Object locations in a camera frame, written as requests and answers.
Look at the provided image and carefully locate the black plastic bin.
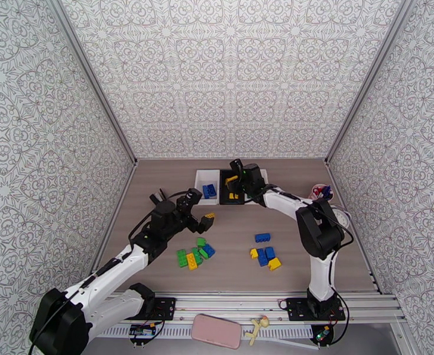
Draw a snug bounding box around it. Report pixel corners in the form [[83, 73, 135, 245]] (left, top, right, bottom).
[[218, 169, 246, 206]]

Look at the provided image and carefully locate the white plastic bin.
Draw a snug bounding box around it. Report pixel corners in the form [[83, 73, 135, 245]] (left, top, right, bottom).
[[194, 169, 222, 206], [243, 168, 272, 205]]

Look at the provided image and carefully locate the aluminium table edge strip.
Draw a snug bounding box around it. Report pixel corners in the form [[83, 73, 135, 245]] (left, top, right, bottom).
[[324, 159, 384, 293], [91, 159, 140, 272]]

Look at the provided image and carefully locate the pink pen cup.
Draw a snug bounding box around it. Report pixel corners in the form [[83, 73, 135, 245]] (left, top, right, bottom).
[[310, 183, 334, 204]]

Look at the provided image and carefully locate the white alarm clock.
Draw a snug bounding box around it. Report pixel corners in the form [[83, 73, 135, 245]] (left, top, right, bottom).
[[334, 205, 352, 230]]

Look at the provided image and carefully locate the pink phone case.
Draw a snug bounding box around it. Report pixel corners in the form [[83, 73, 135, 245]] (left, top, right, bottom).
[[191, 314, 243, 350]]

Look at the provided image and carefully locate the yellow toy figure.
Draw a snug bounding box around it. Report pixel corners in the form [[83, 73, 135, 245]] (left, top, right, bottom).
[[244, 316, 270, 346]]

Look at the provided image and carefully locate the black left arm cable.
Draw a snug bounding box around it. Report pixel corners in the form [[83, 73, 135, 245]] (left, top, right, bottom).
[[28, 191, 188, 355]]

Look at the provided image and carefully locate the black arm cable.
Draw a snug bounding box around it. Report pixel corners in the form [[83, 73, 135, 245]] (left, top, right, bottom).
[[246, 183, 355, 296], [28, 191, 188, 355]]

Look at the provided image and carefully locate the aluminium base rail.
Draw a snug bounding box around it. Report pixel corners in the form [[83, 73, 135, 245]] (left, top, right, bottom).
[[106, 291, 406, 323]]

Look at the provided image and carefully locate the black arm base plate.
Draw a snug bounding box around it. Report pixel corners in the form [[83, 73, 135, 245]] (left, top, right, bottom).
[[286, 298, 346, 322], [135, 298, 177, 321]]

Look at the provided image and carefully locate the white slotted cable duct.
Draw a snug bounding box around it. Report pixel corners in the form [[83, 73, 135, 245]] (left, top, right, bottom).
[[102, 324, 314, 340]]

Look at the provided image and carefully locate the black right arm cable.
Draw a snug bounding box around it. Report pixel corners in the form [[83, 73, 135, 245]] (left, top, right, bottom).
[[246, 183, 355, 296]]

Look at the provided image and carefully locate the aluminium frame post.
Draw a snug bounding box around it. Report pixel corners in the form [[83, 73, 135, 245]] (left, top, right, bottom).
[[43, 0, 138, 164], [325, 0, 414, 164]]

